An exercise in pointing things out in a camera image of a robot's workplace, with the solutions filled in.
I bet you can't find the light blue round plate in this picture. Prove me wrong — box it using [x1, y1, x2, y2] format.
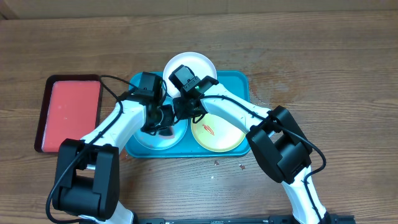
[132, 96, 189, 151]

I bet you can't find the yellow round plate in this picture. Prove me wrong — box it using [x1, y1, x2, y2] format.
[191, 114, 245, 152]

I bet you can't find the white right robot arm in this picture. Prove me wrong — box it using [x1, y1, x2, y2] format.
[170, 78, 330, 223]

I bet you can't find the white round plate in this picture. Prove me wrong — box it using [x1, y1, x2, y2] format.
[163, 52, 218, 98]

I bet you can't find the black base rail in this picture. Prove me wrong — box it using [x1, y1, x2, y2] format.
[134, 214, 356, 224]

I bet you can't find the dark tray with red liquid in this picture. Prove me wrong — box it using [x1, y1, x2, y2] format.
[34, 74, 103, 153]

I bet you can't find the green and pink sponge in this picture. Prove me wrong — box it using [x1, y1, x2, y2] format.
[159, 126, 175, 139]

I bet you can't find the teal plastic tray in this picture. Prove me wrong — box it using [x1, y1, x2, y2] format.
[125, 70, 250, 159]

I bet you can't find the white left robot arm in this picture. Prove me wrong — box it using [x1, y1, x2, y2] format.
[45, 94, 174, 223]

